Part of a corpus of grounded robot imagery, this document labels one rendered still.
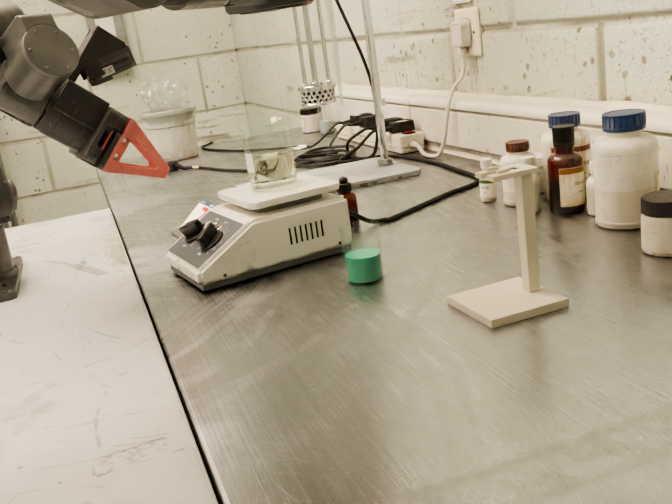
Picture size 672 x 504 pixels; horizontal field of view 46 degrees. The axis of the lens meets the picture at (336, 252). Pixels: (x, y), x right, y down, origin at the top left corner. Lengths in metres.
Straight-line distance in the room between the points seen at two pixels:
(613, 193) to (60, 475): 0.65
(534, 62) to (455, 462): 0.92
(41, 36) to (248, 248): 0.31
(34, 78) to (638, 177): 0.65
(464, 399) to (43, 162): 2.92
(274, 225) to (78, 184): 2.52
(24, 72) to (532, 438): 0.60
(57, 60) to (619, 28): 0.72
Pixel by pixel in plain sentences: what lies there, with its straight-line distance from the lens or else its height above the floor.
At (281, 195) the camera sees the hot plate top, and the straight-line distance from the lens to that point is 0.92.
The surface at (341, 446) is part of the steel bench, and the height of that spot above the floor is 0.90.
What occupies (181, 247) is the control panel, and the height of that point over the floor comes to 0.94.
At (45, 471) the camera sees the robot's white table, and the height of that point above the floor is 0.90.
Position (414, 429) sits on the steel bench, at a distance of 0.55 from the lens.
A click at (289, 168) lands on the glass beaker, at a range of 0.95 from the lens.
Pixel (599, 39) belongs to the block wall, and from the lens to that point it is 1.20.
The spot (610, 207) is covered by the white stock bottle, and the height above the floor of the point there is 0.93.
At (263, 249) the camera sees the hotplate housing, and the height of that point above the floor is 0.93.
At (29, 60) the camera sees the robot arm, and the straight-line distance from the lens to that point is 0.85.
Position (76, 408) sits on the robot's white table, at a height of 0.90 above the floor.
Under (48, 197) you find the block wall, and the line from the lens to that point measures 3.40.
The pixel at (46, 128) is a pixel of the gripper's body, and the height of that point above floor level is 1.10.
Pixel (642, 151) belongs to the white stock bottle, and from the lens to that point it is 0.93.
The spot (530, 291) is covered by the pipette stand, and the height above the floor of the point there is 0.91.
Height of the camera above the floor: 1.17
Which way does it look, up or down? 16 degrees down
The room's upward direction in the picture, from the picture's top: 8 degrees counter-clockwise
